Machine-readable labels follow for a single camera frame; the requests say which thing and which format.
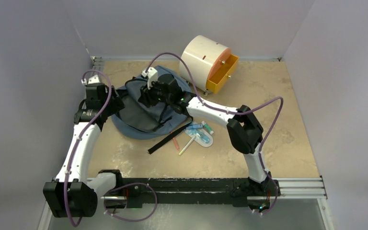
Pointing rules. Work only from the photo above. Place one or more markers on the aluminium frame rail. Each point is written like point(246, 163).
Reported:
point(287, 188)

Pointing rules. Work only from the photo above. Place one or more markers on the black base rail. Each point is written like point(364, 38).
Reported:
point(238, 201)

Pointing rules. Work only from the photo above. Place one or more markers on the yellow open drawer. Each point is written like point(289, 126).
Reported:
point(226, 68)

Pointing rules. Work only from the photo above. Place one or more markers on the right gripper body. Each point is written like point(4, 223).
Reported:
point(155, 96)

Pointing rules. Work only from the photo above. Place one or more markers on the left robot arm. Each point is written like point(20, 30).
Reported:
point(70, 194)

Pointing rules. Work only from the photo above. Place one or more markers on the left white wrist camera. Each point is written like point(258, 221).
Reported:
point(92, 80)

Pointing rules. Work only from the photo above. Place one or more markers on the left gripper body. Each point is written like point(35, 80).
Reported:
point(114, 106)

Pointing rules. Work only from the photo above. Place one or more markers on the green white glue stick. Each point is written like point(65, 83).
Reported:
point(207, 127)

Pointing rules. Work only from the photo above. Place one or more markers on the white marker pen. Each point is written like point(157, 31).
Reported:
point(186, 146)

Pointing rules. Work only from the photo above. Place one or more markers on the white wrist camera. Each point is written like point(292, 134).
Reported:
point(92, 80)
point(151, 74)

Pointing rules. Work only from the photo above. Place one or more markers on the blue backpack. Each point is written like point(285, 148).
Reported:
point(139, 122)

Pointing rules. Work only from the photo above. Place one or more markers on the blister pack with blue items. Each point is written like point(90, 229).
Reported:
point(202, 137)

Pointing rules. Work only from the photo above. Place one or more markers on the cream round drawer cabinet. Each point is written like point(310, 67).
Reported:
point(204, 58)

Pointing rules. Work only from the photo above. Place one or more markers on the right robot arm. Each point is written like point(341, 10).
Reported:
point(245, 131)

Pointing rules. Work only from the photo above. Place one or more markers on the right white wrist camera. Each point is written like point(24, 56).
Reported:
point(151, 74)

